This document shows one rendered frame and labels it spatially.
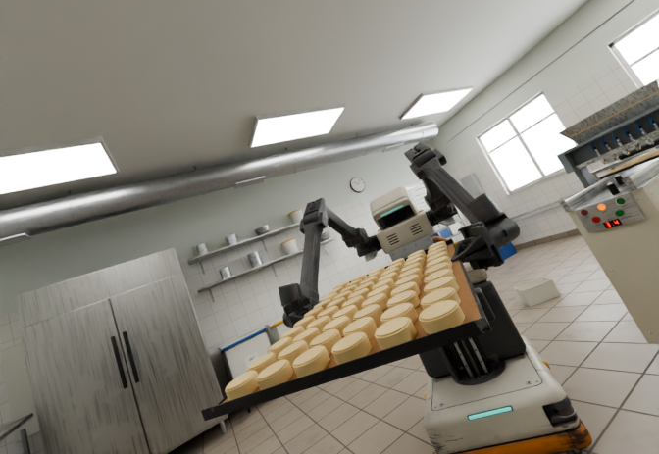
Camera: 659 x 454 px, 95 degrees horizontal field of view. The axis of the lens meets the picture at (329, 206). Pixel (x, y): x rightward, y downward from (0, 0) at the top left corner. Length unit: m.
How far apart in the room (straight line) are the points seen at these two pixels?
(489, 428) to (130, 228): 4.54
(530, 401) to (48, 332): 3.82
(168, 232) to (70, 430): 2.32
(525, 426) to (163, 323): 3.22
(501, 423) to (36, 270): 4.90
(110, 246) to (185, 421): 2.43
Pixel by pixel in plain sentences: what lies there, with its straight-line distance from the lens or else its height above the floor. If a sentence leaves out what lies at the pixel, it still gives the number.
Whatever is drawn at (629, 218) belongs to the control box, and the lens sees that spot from 2.06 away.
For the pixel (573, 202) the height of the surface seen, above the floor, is 0.87.
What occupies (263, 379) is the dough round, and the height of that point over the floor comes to 0.97.
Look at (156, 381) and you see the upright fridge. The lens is 3.85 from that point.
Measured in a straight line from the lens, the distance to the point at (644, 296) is 2.23.
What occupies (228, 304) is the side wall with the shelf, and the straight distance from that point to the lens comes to 4.74.
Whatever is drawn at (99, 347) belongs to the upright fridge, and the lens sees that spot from 3.91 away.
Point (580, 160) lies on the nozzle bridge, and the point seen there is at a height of 1.07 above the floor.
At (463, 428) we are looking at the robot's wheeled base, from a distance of 1.75.
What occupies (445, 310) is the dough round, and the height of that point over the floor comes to 0.97.
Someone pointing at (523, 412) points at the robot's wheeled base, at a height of 0.22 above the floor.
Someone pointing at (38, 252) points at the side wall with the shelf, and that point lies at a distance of 5.21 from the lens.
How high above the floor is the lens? 1.06
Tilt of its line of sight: 11 degrees up
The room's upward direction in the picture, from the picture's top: 24 degrees counter-clockwise
